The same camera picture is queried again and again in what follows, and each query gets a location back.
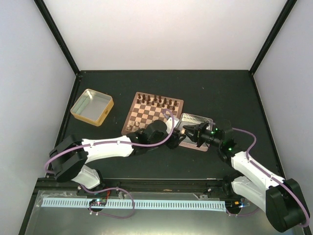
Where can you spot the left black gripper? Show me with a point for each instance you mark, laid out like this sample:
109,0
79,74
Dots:
174,141

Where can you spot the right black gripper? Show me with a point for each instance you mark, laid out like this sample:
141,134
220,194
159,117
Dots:
199,128

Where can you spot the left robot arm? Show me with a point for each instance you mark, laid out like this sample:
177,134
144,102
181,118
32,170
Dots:
69,158

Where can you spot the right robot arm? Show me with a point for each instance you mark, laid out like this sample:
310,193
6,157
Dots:
281,200

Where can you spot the pink tin with pieces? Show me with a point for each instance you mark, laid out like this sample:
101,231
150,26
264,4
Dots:
190,119

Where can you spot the wooden chess board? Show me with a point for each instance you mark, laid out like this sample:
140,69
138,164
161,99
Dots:
146,115

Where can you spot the dark chess pieces row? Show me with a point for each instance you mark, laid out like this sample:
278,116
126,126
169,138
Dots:
143,99

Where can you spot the small circuit board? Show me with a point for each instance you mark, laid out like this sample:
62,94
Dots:
98,202

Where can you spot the gold metal tin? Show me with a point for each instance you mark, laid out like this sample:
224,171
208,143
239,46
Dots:
92,107

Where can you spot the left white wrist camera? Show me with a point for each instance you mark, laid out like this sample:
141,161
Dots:
172,124

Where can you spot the black mounting rail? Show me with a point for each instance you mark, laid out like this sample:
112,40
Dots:
214,188

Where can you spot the light blue cable duct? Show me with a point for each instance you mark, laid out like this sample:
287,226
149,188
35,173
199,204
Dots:
137,204

